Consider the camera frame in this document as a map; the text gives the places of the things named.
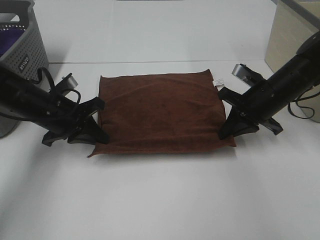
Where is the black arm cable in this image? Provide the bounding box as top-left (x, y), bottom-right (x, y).
top-left (286, 84), bottom-right (320, 120)
top-left (29, 66), bottom-right (83, 105)

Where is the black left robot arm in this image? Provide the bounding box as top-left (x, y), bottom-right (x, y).
top-left (0, 67), bottom-right (110, 147)

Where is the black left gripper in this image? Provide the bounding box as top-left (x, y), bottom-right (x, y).
top-left (41, 97), bottom-right (110, 147)

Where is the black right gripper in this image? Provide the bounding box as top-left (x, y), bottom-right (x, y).
top-left (218, 87), bottom-right (283, 140)

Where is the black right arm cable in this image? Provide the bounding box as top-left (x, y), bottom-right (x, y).
top-left (286, 84), bottom-right (320, 120)

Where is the grey perforated plastic basket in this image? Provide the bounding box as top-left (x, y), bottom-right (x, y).
top-left (0, 0), bottom-right (53, 137)

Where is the beige storage box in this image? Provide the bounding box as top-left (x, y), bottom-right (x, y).
top-left (265, 0), bottom-right (320, 123)

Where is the purple cloth in basket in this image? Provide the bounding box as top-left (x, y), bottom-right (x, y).
top-left (0, 27), bottom-right (26, 57)

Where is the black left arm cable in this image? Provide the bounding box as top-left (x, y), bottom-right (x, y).
top-left (29, 66), bottom-right (83, 105)

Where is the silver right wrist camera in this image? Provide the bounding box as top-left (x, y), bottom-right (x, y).
top-left (231, 63), bottom-right (263, 87)

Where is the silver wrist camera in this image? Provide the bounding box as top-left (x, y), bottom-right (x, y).
top-left (231, 63), bottom-right (263, 87)
top-left (56, 73), bottom-right (78, 90)

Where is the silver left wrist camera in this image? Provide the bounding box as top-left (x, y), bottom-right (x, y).
top-left (56, 73), bottom-right (78, 90)

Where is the brown towel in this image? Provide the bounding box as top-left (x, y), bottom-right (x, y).
top-left (92, 70), bottom-right (236, 155)

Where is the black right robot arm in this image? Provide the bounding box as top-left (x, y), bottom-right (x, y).
top-left (218, 32), bottom-right (320, 140)

